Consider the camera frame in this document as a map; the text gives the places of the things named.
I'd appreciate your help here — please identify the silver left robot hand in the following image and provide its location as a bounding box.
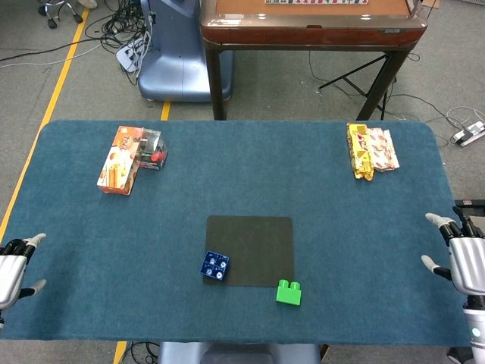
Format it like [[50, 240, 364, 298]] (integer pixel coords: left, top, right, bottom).
[[0, 233, 47, 312]]

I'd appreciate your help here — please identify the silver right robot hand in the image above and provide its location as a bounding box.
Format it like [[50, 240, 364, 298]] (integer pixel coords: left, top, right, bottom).
[[421, 206, 485, 297]]

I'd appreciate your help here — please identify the green toy brick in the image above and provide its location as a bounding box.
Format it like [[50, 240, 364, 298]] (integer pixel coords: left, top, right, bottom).
[[275, 279, 303, 306]]

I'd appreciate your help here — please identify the blue toy brick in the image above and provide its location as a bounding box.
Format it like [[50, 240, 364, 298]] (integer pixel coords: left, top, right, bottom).
[[199, 250, 231, 283]]

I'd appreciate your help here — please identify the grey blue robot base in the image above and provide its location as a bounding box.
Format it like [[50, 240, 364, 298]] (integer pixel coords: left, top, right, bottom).
[[157, 342, 323, 364]]

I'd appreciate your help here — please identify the grey power strip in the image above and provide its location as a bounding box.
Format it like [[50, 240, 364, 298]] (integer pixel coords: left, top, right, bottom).
[[450, 121, 485, 147]]

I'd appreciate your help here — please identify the white red snack packet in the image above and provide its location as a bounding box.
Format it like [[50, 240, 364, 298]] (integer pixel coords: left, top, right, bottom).
[[366, 127, 401, 174]]

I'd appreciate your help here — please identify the yellow snack packet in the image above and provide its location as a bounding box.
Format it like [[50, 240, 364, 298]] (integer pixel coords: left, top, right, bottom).
[[346, 122, 376, 181]]

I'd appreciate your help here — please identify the orange biscuit box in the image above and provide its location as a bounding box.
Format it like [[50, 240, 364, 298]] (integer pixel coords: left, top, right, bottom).
[[96, 125, 146, 196]]

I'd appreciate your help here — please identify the dark snack box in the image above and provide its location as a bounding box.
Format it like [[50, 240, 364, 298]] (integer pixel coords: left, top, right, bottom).
[[135, 128, 169, 171]]

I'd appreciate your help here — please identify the black rectangular mat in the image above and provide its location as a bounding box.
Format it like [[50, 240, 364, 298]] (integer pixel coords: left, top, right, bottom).
[[202, 215, 296, 288]]

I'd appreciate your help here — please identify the blue table cloth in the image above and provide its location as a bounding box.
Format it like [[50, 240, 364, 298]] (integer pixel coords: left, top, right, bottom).
[[0, 120, 485, 347]]

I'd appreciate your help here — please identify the white power strip with plugs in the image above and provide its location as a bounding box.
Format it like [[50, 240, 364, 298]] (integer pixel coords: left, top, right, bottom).
[[115, 36, 150, 74]]

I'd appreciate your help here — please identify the chair base with castors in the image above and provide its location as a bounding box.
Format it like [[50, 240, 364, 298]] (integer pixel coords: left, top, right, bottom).
[[37, 0, 85, 30]]

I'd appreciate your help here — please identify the blue grey machine base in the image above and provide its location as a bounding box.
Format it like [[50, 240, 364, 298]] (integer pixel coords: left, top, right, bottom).
[[137, 0, 234, 102]]

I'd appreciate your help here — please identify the brown mahjong table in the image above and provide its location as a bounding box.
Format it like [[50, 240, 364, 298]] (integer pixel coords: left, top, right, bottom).
[[199, 0, 430, 121]]

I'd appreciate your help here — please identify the row of mahjong tiles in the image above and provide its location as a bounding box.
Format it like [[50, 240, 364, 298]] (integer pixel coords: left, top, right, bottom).
[[264, 0, 369, 5]]

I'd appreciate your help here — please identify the long white floor cable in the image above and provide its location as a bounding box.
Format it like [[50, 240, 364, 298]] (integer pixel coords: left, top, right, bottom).
[[0, 43, 104, 70]]

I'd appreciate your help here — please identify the long black floor cable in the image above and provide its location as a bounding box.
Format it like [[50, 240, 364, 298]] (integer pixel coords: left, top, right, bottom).
[[0, 36, 104, 64]]

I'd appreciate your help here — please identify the tangle of black cables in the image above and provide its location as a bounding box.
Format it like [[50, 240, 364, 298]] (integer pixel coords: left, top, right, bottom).
[[84, 0, 157, 86]]

